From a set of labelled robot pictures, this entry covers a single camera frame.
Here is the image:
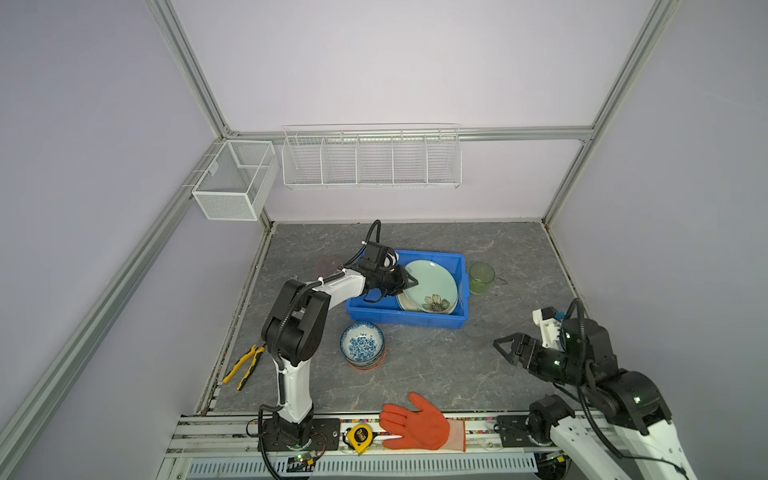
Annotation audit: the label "mint green flower plate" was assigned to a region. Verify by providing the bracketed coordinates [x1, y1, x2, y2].
[405, 260, 459, 315]

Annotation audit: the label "blue patterned bowl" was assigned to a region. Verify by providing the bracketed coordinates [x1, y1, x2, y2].
[340, 322, 385, 366]

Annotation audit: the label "cream floral plate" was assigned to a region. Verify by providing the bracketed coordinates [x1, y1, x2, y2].
[396, 291, 421, 312]

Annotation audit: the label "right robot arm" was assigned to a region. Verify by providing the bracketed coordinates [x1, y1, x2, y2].
[493, 298, 696, 479]

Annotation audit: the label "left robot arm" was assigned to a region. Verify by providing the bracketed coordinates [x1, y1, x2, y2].
[261, 220, 418, 427]

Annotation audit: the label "blue plastic bin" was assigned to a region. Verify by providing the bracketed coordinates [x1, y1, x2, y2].
[346, 250, 470, 329]

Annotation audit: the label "pink transparent cup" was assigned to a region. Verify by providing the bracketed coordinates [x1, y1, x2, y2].
[316, 256, 345, 277]

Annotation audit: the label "green transparent cup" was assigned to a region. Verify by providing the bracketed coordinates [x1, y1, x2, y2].
[468, 262, 496, 295]

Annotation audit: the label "red rubber glove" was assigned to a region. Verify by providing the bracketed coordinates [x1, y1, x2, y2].
[379, 392, 466, 452]

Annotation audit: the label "yellow tape measure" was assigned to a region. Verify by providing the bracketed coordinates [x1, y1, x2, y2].
[344, 423, 376, 455]

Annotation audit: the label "white mesh basket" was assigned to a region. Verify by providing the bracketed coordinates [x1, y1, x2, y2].
[192, 140, 279, 221]

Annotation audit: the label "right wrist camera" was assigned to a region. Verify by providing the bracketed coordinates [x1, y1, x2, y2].
[532, 307, 564, 351]

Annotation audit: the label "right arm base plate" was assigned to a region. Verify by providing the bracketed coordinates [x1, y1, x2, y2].
[493, 414, 537, 448]

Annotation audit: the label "white vented rail cover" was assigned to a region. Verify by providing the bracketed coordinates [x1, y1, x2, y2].
[181, 452, 538, 479]

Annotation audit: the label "white wire wall rack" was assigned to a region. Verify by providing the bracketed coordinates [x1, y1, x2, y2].
[282, 123, 463, 189]

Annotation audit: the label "yellow handled pliers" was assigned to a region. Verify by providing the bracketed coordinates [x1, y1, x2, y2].
[221, 343, 266, 391]

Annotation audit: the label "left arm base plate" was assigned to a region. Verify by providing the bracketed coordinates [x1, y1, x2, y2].
[260, 417, 341, 452]

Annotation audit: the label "aluminium frame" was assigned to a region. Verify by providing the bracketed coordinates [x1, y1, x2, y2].
[1, 1, 679, 479]

